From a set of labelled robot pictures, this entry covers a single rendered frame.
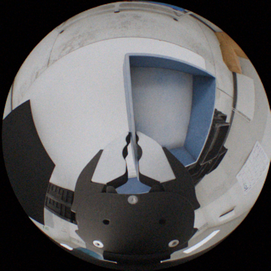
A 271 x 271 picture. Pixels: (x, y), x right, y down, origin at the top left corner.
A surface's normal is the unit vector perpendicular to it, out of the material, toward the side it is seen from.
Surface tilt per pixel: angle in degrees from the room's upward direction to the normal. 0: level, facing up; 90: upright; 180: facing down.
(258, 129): 90
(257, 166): 90
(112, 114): 0
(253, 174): 90
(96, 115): 0
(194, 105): 89
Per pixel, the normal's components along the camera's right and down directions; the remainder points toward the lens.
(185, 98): 0.18, 0.52
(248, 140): -0.99, 0.12
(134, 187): -0.07, -0.84
